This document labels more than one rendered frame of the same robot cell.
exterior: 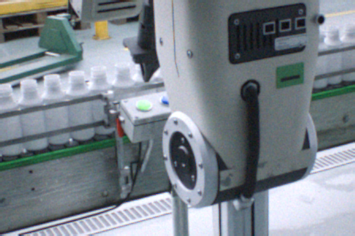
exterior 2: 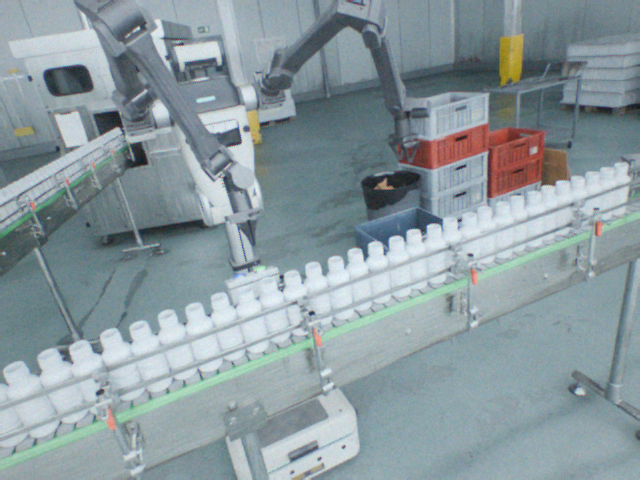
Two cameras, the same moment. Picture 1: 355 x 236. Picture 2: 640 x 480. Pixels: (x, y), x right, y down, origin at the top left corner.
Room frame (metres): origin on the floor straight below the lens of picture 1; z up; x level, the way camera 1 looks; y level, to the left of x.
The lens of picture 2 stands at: (2.61, 0.35, 1.67)
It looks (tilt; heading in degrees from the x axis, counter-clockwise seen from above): 24 degrees down; 186
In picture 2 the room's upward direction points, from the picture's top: 9 degrees counter-clockwise
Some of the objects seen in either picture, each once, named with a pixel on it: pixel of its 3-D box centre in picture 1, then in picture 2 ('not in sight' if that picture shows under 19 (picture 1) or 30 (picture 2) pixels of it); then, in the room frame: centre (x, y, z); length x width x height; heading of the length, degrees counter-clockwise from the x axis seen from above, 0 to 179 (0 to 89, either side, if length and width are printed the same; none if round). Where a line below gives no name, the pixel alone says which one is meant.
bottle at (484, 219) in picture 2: not in sight; (484, 234); (1.43, 0.71, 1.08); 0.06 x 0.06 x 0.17
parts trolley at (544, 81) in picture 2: not in sight; (532, 112); (-2.91, 2.56, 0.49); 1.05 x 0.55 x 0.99; 116
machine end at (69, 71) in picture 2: not in sight; (144, 130); (-2.31, -1.90, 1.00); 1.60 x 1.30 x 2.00; 8
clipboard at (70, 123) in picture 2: not in sight; (71, 128); (-1.48, -2.20, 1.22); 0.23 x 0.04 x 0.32; 98
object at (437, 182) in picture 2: not in sight; (442, 170); (-0.91, 1.09, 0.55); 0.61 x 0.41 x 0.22; 123
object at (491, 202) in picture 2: not in sight; (498, 196); (-1.31, 1.67, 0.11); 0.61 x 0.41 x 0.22; 119
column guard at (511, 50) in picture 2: not in sight; (510, 63); (-7.97, 4.06, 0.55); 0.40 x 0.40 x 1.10; 26
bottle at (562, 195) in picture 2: not in sight; (560, 207); (1.30, 0.98, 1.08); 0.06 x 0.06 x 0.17
